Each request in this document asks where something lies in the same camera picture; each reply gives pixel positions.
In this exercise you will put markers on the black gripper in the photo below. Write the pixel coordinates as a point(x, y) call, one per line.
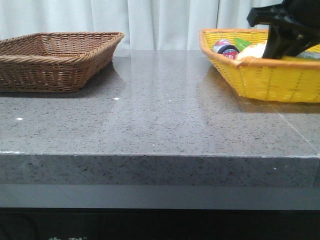
point(303, 15)

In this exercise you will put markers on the yellow packing tape roll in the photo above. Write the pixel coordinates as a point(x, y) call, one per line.
point(303, 56)

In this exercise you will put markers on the small patterned tape roll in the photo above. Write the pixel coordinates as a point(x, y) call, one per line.
point(220, 46)

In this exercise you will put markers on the toy bread roll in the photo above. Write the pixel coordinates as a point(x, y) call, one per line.
point(253, 50)

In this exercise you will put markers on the yellow wicker basket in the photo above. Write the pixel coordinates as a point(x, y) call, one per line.
point(289, 80)

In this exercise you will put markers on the green toy leaf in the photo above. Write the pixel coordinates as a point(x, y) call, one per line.
point(241, 44)

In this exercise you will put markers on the white curtain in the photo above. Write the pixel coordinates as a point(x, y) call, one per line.
point(146, 24)

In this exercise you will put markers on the brown wicker basket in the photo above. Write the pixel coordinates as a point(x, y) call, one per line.
point(54, 62)

